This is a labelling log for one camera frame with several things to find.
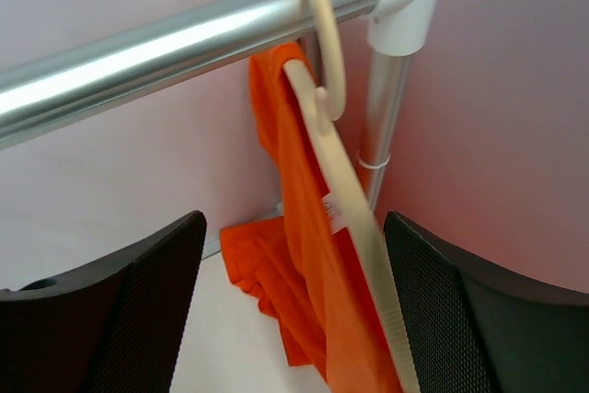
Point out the orange t shirt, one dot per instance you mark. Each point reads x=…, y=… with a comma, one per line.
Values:
x=300, y=272

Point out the beige plastic hanger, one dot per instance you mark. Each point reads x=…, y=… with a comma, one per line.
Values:
x=320, y=108

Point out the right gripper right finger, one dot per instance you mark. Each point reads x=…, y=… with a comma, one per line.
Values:
x=475, y=326

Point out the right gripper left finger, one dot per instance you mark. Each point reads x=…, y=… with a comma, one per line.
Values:
x=114, y=324

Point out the metal clothes rack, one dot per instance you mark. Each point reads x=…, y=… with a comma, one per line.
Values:
x=54, y=92

